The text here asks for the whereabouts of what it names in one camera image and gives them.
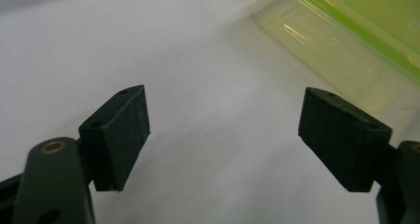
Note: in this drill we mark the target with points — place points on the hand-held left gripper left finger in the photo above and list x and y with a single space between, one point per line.
115 141

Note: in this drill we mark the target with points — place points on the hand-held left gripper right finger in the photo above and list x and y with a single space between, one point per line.
343 141

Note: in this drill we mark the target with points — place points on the clear plastic box green rim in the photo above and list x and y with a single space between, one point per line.
346 35

